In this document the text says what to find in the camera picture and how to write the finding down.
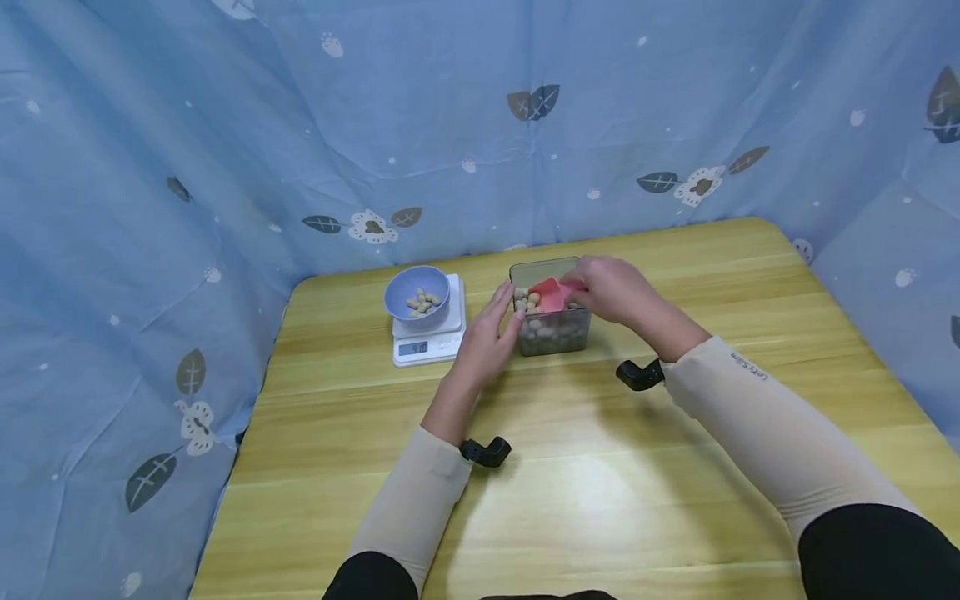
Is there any blue bowl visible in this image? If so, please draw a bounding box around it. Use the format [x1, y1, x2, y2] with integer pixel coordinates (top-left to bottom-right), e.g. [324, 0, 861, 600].
[382, 265, 453, 325]

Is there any clear plastic container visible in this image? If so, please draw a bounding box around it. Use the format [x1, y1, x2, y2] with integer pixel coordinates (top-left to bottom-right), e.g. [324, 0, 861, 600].
[508, 256, 593, 358]

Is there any white kitchen scale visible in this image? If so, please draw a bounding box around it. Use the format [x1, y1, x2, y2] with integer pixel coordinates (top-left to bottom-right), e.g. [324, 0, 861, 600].
[390, 273, 468, 368]

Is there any person's left forearm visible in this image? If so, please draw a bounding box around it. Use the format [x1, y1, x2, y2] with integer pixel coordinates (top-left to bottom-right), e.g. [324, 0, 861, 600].
[321, 372, 496, 600]

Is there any person's left hand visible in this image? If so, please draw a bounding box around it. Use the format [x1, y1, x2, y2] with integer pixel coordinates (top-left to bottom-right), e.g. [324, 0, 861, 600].
[450, 281, 526, 391]

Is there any red plastic scoop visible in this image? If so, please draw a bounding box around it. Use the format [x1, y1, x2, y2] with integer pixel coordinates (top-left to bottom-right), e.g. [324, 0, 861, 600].
[527, 276, 588, 315]

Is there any person's right forearm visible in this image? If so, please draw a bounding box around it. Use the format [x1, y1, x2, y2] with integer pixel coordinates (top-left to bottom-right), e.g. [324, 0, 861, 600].
[636, 302, 960, 600]

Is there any pile of peanuts in container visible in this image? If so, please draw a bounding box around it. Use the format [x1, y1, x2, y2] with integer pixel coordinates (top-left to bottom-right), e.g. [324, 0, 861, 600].
[517, 305, 588, 349]

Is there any black wrist band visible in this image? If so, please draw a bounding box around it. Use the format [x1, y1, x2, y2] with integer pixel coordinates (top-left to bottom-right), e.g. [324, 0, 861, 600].
[615, 357, 668, 393]
[458, 435, 513, 469]

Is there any person's right hand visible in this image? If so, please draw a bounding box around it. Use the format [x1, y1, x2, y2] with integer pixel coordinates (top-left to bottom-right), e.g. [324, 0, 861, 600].
[560, 254, 671, 341]

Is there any heap of peanuts in bowl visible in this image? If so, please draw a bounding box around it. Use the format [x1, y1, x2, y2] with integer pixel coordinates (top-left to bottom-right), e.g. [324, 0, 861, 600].
[405, 287, 443, 318]

